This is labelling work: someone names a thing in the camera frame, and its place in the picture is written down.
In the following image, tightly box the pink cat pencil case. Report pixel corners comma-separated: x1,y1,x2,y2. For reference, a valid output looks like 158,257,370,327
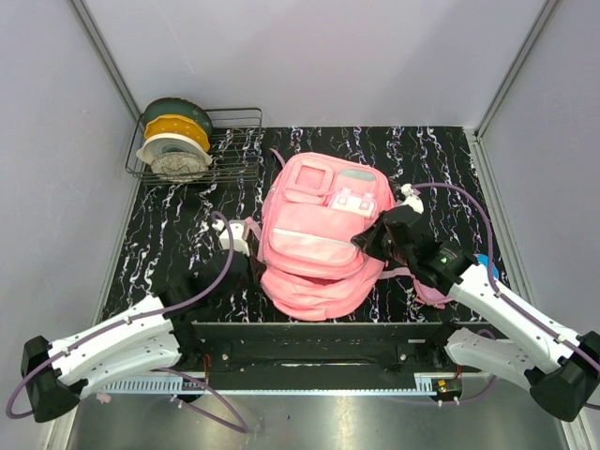
412,252,499,309

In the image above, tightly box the pink student backpack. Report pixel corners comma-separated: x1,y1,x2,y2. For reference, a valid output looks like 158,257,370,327
243,148,399,323

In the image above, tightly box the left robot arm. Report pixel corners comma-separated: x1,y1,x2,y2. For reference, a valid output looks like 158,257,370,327
21,251,252,423

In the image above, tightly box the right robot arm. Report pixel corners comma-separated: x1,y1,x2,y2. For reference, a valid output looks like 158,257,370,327
352,205,599,422

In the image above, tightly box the speckled grey plate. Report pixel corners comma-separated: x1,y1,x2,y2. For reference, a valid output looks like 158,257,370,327
150,152,212,183

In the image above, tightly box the white plate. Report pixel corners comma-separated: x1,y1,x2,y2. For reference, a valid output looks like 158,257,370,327
136,133,213,165

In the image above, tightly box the yellow plate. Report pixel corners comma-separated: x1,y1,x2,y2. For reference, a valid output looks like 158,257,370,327
144,114,210,152

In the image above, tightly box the dark green plate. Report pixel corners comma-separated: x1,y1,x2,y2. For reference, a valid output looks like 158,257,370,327
142,97,213,137

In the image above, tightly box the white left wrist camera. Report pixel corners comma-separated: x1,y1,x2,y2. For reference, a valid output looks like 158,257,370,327
212,219,250,256

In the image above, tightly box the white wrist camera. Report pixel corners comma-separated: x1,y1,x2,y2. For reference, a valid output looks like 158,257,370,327
212,219,250,256
397,184,424,215

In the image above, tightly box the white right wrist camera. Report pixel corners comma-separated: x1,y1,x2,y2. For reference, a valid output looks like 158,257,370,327
397,184,424,215

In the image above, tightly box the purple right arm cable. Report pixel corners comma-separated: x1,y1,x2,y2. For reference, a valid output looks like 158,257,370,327
388,182,600,409

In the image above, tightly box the wire dish rack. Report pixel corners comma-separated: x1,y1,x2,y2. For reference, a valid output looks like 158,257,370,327
125,108,263,185

